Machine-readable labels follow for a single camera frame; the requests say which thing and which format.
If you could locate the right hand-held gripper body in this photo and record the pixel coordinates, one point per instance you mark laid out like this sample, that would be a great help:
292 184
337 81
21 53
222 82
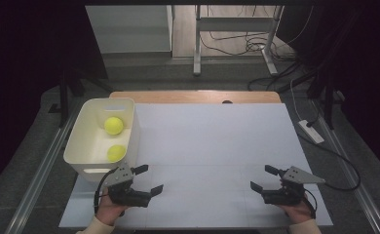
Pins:
300 177

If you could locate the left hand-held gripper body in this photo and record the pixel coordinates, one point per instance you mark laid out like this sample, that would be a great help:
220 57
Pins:
120 177

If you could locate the yellow tennis ball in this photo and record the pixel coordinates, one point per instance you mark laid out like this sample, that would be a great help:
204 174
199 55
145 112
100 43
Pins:
113 125
116 153

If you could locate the white plastic bin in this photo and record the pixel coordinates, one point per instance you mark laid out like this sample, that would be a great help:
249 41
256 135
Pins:
90 149

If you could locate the person's right hand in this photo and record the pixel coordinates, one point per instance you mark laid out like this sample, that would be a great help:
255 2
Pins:
296 212

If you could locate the person's left hand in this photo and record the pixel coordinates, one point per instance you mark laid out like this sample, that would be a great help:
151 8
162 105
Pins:
108 211

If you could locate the white power strip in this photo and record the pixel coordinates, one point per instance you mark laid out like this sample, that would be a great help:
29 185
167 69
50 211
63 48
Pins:
311 131

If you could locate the white table sheet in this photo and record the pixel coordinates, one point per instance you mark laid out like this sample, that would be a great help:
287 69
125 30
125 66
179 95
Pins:
194 156

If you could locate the black metal stand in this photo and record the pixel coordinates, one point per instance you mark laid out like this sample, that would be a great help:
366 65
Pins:
63 97
329 104

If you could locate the black table grommet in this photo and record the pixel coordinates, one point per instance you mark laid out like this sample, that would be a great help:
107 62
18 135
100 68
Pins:
227 101

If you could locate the white cabinet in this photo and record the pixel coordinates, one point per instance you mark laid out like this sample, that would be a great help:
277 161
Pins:
129 29

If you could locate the metal floor rail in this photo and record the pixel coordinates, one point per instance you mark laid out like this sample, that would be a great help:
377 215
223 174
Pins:
39 179
371 211

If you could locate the white metal desk frame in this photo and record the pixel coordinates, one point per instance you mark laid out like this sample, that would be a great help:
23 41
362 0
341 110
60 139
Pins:
233 24

